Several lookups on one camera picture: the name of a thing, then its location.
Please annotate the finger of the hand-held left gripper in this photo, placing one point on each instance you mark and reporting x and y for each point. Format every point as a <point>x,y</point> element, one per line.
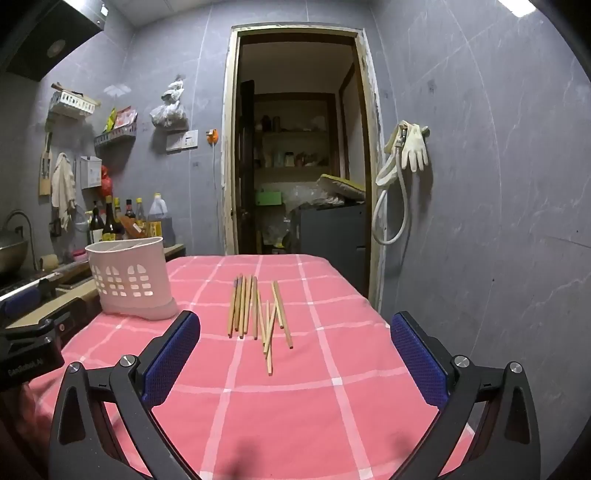
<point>64,318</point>
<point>21,301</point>

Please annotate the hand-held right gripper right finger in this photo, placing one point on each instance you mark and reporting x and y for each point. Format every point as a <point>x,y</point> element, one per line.
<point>421,364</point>

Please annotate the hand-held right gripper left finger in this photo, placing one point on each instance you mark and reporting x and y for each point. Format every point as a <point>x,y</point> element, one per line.
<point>168,364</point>

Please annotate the white plastic utensil holder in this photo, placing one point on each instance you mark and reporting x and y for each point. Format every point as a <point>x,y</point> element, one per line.
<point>131,258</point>

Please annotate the bunch of wooden chopsticks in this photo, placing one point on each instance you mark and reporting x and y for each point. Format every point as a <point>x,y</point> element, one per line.
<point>240,304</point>

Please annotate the metal wok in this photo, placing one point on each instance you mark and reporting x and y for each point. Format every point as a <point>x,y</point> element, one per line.
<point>11,256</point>

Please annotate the yellow sponge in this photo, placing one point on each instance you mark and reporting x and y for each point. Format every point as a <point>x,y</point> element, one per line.
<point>48,263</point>

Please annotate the metal kitchen faucet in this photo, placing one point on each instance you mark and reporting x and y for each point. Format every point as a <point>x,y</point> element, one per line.
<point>25,221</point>

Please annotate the dark bottle white label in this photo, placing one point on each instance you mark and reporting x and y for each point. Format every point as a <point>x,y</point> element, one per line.
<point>95,228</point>

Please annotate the dark bottle yellow label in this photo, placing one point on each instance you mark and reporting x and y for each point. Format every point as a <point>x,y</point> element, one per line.
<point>109,224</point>

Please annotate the pink checked tablecloth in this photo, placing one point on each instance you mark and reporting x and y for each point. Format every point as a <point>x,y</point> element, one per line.
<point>286,392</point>

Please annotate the hanging white cloth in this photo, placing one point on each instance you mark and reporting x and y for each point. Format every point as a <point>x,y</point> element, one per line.
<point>62,184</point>

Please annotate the sauce bottle yellow cap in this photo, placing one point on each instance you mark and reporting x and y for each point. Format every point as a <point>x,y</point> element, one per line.
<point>141,214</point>

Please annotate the large oil jug yellow cap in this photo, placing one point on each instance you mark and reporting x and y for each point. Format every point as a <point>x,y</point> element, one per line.
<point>160,221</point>

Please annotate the red plastic bag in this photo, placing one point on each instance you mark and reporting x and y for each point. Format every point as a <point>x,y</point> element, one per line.
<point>106,184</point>

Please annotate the grey cabinet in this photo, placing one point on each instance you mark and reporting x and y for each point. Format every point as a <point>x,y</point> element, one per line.
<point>332,230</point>

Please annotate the green box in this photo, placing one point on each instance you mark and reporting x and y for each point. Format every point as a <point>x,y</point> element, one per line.
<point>268,198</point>

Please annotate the yellow edged cushion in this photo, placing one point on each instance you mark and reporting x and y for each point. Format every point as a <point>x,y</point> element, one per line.
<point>341,184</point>

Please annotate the yellow green snack packet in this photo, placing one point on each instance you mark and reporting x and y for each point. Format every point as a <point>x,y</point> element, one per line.
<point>111,121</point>

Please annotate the crumpled clear plastic bags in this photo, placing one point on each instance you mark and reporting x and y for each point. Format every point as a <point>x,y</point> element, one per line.
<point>307,196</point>

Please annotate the red snack packet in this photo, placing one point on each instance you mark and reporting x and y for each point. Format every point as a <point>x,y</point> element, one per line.
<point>125,119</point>

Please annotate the cream rubber gloves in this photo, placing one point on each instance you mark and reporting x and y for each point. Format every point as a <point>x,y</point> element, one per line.
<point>414,147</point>

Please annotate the hanging clear plastic bag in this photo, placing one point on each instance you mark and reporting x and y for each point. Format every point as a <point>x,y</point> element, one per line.
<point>168,113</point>

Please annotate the wooden storage shelving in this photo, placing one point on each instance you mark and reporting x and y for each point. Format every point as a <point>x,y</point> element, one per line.
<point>295,138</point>

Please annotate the black range hood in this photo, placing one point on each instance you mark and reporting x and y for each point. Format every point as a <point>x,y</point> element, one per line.
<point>41,41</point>

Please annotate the wooden wall knife block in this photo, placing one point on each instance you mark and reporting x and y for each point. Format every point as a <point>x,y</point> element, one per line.
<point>45,170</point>

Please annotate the white wall box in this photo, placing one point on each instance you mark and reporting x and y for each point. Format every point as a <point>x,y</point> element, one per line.
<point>91,173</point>

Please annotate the grey wall shelf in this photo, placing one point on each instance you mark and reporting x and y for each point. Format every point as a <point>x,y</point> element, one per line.
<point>115,137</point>

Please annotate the white wall basket rack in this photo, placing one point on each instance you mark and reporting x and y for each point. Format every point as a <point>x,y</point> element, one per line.
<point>74,104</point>

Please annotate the white wall switch socket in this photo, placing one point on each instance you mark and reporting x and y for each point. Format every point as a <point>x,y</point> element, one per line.
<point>182,141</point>

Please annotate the orange wall plug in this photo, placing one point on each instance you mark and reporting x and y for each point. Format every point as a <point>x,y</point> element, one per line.
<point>211,136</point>

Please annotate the pale wooden door frame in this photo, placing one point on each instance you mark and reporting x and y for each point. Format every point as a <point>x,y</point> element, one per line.
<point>229,138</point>

